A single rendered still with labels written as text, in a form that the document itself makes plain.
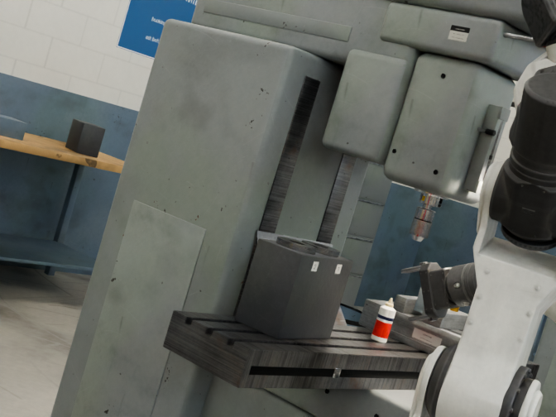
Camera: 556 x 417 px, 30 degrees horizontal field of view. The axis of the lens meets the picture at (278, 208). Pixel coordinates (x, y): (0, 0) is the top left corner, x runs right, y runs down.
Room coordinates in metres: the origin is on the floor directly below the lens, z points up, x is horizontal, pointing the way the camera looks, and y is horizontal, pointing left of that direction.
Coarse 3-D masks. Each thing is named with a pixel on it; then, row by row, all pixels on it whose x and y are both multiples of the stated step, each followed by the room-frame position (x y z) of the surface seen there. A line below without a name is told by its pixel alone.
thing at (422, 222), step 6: (414, 216) 2.53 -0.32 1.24; (420, 216) 2.50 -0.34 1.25; (426, 216) 2.50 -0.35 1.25; (432, 216) 2.51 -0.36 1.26; (414, 222) 2.51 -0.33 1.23; (420, 222) 2.50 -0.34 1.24; (426, 222) 2.50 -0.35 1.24; (432, 222) 2.51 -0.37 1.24; (414, 228) 2.51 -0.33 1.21; (420, 228) 2.50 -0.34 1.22; (426, 228) 2.50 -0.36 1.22; (414, 234) 2.50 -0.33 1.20; (420, 234) 2.50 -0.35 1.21; (426, 234) 2.51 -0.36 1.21
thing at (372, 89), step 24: (360, 72) 2.58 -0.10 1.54; (384, 72) 2.53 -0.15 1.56; (408, 72) 2.51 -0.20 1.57; (336, 96) 2.62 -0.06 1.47; (360, 96) 2.57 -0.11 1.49; (384, 96) 2.52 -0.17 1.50; (336, 120) 2.60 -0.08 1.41; (360, 120) 2.55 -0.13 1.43; (384, 120) 2.51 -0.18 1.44; (336, 144) 2.58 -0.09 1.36; (360, 144) 2.54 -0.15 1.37; (384, 144) 2.51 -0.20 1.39
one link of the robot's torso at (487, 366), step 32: (480, 224) 1.76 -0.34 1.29; (480, 256) 1.75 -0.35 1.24; (512, 256) 1.76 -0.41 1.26; (544, 256) 1.78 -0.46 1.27; (480, 288) 1.74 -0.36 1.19; (512, 288) 1.72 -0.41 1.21; (544, 288) 1.70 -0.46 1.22; (480, 320) 1.73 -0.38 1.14; (512, 320) 1.71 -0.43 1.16; (448, 352) 1.75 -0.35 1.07; (480, 352) 1.72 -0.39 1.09; (512, 352) 1.70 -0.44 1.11; (448, 384) 1.71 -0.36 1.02; (480, 384) 1.70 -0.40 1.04; (512, 384) 1.69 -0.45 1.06; (448, 416) 1.72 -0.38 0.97; (480, 416) 1.69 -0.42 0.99; (512, 416) 1.68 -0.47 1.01
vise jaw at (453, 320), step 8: (424, 312) 2.56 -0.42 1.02; (448, 312) 2.57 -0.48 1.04; (456, 312) 2.61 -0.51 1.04; (424, 320) 2.55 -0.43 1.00; (440, 320) 2.53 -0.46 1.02; (448, 320) 2.55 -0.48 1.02; (456, 320) 2.58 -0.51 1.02; (464, 320) 2.61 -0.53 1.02; (448, 328) 2.56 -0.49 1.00; (456, 328) 2.59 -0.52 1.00
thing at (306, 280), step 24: (264, 240) 2.21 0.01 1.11; (288, 240) 2.22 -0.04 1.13; (264, 264) 2.20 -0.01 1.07; (288, 264) 2.16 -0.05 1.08; (312, 264) 2.19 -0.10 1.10; (336, 264) 2.27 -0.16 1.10; (264, 288) 2.19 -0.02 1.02; (288, 288) 2.15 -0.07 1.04; (312, 288) 2.21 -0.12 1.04; (336, 288) 2.30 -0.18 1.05; (240, 312) 2.21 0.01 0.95; (264, 312) 2.18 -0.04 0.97; (288, 312) 2.16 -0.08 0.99; (312, 312) 2.24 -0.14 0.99; (336, 312) 2.32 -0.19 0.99; (288, 336) 2.18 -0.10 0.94; (312, 336) 2.26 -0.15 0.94
